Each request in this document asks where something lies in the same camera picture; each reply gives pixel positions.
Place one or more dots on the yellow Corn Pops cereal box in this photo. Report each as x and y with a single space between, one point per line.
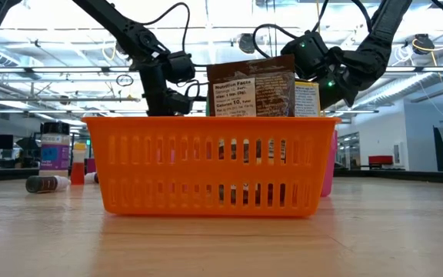
307 100

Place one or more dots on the brown food packet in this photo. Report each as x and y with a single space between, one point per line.
267 92

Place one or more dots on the purple Raisin Bran cereal box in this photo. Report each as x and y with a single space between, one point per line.
90 165

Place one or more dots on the small dye bottle dark cap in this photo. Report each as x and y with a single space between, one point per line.
90 178

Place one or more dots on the red dye bottle yellow cap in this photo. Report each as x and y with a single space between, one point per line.
78 173

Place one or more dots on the spice jar purple label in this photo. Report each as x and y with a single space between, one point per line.
54 157

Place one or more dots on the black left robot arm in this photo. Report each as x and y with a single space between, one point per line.
129 31

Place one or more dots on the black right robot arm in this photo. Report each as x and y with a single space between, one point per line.
383 34

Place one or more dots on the pink plastic tray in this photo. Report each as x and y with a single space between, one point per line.
329 165

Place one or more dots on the red bench seat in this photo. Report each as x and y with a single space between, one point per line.
380 160

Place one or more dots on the orange plastic basket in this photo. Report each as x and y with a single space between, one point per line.
206 169

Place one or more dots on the small dye bottle white cap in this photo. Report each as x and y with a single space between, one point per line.
44 184

